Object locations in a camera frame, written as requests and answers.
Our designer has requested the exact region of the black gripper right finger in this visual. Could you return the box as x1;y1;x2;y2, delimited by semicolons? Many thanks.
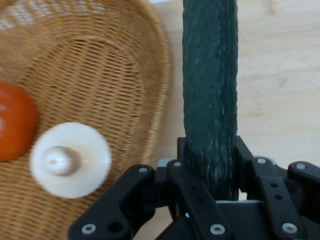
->
234;135;320;240

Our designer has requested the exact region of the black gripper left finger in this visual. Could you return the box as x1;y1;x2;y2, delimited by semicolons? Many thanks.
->
68;136;235;240

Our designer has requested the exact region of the dark green cucumber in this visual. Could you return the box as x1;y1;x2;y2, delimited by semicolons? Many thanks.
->
181;0;240;202

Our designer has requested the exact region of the white toy mushroom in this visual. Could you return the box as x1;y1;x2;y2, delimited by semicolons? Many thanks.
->
29;121;113;200

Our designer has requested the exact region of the woven wicker basket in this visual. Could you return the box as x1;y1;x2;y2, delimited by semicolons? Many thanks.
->
0;0;174;240

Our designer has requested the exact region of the red tomato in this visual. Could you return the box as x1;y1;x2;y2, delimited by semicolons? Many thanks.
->
0;81;41;162

